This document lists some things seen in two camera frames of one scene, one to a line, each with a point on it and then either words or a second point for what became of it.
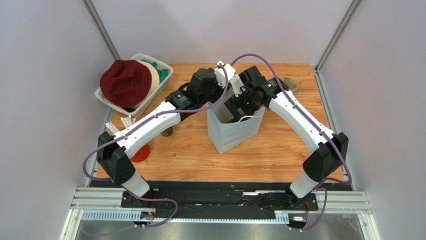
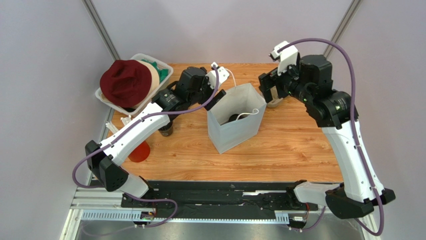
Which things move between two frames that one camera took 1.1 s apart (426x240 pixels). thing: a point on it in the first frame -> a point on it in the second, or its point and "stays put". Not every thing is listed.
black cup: (167, 132) stays put
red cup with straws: (141, 154) stays put
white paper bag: (225, 134) stays put
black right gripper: (235, 108) -> (267, 84)
